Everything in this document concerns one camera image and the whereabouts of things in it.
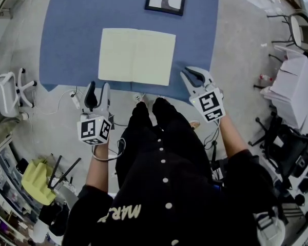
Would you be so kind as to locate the blue tablecloth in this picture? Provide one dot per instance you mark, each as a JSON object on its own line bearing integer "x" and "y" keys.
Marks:
{"x": 72, "y": 40}

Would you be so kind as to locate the round wicker chair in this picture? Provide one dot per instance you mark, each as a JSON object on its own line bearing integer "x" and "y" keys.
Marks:
{"x": 301, "y": 29}

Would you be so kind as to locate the red and white bottle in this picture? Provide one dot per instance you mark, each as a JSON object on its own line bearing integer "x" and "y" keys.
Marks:
{"x": 265, "y": 78}

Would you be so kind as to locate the person's black buttoned clothing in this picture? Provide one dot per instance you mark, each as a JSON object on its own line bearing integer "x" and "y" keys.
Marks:
{"x": 169, "y": 183}

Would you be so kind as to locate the black office chair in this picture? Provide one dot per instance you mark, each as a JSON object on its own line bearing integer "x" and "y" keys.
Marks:
{"x": 290, "y": 147}

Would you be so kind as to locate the white power strip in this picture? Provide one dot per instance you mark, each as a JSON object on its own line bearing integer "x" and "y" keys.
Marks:
{"x": 75, "y": 99}

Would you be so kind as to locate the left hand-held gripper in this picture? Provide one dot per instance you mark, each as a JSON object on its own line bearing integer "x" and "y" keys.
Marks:
{"x": 93, "y": 129}

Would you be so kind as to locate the yellow-green plastic stool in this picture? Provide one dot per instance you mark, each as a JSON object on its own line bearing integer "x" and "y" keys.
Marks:
{"x": 36, "y": 181}

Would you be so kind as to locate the blue notebook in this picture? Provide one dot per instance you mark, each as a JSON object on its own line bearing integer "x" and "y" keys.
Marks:
{"x": 136, "y": 56}

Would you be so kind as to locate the white office chair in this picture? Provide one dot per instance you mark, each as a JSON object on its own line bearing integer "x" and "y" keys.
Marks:
{"x": 5, "y": 93}

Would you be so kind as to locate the person's white shoe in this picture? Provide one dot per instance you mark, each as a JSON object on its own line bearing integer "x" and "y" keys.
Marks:
{"x": 139, "y": 97}

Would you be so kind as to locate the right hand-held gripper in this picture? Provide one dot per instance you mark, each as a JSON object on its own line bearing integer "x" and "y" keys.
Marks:
{"x": 209, "y": 104}

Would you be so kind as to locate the person's left forearm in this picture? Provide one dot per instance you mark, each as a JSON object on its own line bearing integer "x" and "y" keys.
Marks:
{"x": 97, "y": 170}

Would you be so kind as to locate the person's right forearm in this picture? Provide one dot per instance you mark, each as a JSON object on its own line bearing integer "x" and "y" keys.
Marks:
{"x": 232, "y": 137}

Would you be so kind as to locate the white cloth-covered table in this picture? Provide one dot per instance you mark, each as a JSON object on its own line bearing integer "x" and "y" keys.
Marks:
{"x": 292, "y": 86}

